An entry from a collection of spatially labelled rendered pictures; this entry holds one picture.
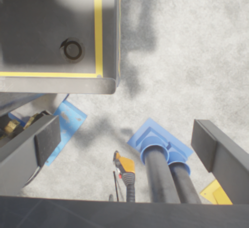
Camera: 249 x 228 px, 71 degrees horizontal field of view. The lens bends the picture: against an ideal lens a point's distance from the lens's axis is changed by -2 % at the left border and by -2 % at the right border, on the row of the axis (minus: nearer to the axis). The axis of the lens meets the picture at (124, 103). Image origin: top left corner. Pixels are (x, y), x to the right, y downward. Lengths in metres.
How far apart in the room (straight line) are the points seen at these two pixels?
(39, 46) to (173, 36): 1.80
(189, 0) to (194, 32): 0.31
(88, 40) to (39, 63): 0.10
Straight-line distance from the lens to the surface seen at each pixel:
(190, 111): 2.23
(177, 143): 2.35
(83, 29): 0.33
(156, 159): 1.73
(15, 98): 1.21
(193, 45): 2.11
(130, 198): 0.93
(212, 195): 2.97
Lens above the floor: 2.00
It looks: 74 degrees down
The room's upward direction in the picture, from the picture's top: 174 degrees counter-clockwise
